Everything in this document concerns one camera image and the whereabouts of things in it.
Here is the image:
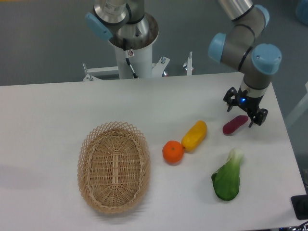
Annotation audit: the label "black device at table edge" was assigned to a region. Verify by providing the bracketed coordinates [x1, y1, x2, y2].
[291, 194, 308, 220]

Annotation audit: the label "black cable on pedestal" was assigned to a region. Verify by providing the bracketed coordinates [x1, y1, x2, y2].
[122, 38, 139, 79]

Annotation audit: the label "purple sweet potato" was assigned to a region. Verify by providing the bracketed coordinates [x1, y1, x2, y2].
[222, 115, 248, 135]

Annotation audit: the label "yellow elongated vegetable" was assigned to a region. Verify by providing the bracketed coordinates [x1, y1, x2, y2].
[181, 120, 207, 152]

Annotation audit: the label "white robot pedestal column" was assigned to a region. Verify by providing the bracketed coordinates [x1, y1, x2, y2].
[109, 13, 158, 78]

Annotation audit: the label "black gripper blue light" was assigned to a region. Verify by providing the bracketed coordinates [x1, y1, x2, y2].
[223, 84, 268, 128]

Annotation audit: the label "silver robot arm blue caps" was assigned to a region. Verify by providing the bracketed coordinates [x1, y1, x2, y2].
[85, 0, 282, 125]

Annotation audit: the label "green bok choy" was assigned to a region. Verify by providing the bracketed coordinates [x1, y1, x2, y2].
[211, 148, 244, 201]

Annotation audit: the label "white metal base bracket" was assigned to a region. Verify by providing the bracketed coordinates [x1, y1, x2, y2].
[82, 56, 170, 81]

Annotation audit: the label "orange mandarin fruit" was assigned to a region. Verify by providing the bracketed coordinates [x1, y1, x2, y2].
[162, 141, 184, 164]

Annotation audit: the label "woven wicker basket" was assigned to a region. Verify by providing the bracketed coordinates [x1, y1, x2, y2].
[77, 122, 151, 214]

